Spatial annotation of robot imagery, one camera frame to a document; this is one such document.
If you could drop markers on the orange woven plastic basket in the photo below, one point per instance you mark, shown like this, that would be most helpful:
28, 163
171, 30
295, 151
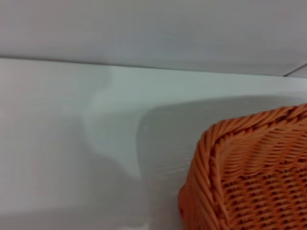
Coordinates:
259, 182

